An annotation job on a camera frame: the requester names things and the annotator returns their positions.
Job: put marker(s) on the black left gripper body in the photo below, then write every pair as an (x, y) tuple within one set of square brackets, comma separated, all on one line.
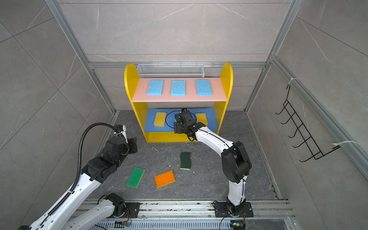
[(129, 147)]

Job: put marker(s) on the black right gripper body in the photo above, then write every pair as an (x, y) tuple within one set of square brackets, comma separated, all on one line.
[(180, 128)]

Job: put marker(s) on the yellow sponge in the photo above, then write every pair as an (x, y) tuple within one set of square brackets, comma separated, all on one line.
[(159, 120), (202, 118)]

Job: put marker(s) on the blue sponge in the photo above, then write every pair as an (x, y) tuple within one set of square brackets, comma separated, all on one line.
[(178, 88), (155, 88)]

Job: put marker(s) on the dark green sponge curved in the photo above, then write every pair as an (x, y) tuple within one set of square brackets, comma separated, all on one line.
[(177, 118)]

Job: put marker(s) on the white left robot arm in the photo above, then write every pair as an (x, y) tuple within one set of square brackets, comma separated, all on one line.
[(59, 217)]

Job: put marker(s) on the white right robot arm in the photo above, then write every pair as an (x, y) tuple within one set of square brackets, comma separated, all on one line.
[(235, 161)]

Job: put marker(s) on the yellow shelf unit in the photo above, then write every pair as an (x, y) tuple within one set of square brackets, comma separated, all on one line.
[(145, 107)]

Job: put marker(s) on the orange sponge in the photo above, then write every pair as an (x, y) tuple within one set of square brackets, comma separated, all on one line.
[(164, 179)]

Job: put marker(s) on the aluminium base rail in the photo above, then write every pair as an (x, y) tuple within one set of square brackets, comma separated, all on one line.
[(201, 215)]

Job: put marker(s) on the black wire hook rack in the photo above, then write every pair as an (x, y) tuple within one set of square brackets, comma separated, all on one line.
[(301, 130)]

